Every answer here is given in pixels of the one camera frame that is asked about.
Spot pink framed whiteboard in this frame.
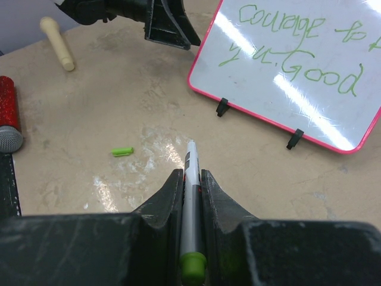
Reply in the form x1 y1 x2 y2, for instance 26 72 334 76
188 1 380 154

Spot wooden pestle handle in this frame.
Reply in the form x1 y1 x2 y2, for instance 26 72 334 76
39 17 75 72

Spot red cylinder with grey cap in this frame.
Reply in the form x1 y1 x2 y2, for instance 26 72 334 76
1 76 23 153

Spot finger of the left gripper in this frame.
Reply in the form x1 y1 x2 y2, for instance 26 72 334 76
168 0 201 46
145 1 191 50

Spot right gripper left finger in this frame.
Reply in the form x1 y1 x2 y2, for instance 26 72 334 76
1 169 183 285

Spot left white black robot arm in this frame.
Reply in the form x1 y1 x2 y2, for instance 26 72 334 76
54 0 201 50

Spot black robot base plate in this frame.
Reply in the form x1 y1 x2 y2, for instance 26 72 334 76
0 153 21 220

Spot white whiteboard marker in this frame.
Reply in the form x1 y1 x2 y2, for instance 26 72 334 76
179 141 207 285

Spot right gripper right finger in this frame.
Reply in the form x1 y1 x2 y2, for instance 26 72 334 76
201 170 380 285

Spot wire whiteboard stand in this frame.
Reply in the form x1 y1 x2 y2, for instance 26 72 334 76
216 98 304 150

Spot green marker cap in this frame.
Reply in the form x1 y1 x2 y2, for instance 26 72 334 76
111 147 134 157

